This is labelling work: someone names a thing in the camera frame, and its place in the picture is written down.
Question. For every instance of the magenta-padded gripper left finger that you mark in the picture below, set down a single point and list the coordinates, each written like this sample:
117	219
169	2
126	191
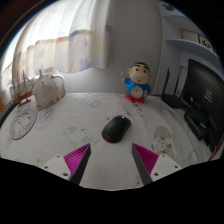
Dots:
77	159

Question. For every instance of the white printed tablecloth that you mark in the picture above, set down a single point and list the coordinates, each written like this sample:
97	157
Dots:
76	116

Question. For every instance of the white star-printed curtain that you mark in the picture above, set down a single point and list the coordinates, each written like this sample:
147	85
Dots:
60	36

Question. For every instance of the white wall shelf unit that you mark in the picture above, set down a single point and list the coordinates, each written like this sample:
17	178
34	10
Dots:
186	43

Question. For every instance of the white radiator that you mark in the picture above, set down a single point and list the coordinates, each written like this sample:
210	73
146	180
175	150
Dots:
58	76

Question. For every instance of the cartoon boy clock figure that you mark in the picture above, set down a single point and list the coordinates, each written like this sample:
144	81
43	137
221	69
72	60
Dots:
138	83

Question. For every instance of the large white conch shell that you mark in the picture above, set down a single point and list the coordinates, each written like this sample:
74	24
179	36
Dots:
48	91

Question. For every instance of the black router with antennas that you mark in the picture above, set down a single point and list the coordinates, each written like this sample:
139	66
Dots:
173	100

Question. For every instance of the round purple printed mouse pad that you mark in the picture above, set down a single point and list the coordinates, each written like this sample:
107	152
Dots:
22	123

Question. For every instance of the black computer monitor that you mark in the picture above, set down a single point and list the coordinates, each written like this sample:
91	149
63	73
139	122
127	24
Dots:
206	90

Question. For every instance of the wooden model sailing ship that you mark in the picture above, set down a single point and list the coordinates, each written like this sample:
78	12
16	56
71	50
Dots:
22	93

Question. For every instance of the black computer mouse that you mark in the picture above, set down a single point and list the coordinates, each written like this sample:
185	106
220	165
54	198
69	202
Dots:
115	129

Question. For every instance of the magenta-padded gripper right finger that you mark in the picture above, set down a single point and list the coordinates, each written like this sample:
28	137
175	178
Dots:
146	160

